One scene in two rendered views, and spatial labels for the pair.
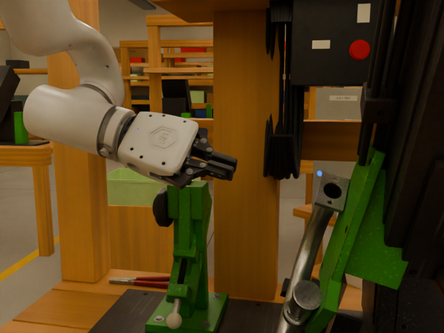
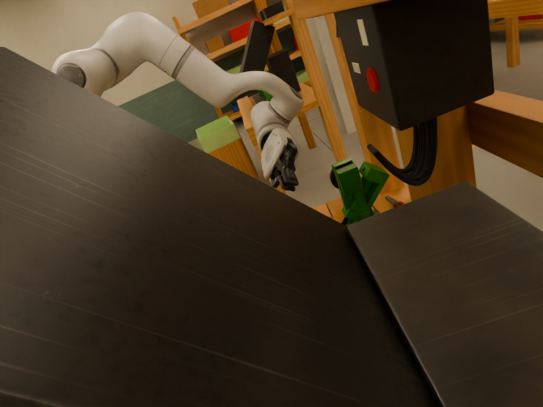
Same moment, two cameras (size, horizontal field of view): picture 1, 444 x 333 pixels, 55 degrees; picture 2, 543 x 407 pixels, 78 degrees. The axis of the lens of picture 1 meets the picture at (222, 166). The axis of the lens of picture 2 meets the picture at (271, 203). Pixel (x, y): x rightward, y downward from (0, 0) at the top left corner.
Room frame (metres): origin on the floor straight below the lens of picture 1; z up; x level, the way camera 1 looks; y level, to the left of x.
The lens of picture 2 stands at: (0.52, -0.65, 1.52)
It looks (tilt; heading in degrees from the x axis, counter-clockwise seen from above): 27 degrees down; 85
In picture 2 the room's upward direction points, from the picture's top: 25 degrees counter-clockwise
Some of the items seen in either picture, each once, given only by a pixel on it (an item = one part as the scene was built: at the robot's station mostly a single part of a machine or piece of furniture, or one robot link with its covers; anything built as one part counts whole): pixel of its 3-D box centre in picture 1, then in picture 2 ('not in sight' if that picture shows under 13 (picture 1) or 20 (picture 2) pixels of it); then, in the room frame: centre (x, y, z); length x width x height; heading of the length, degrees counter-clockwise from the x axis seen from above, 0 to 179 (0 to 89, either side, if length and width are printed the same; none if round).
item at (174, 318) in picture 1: (176, 308); not in sight; (0.70, 0.08, 0.96); 0.06 x 0.03 x 0.06; 169
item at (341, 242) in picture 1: (372, 221); not in sight; (0.54, -0.20, 1.17); 0.13 x 0.12 x 0.20; 79
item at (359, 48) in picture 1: (339, 45); (404, 49); (0.81, -0.22, 1.42); 0.17 x 0.12 x 0.15; 79
